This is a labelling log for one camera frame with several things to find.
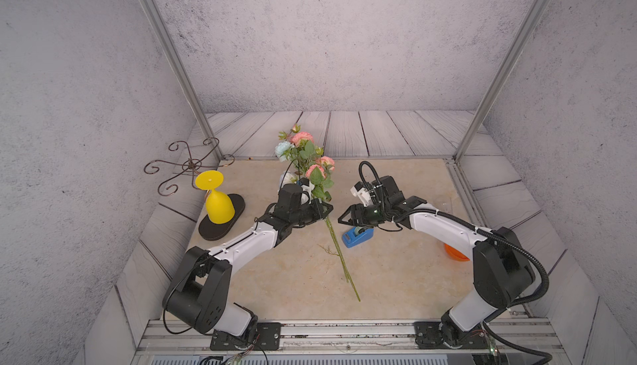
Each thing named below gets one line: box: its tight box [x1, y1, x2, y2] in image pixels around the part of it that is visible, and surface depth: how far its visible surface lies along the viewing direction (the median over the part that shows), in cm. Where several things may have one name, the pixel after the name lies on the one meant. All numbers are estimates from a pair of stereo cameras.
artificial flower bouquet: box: [274, 124, 361, 302], surface depth 87 cm
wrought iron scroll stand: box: [143, 136, 236, 197], surface depth 78 cm
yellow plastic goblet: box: [194, 170, 235, 224], surface depth 77 cm
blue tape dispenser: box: [341, 225, 375, 249], surface depth 93 cm
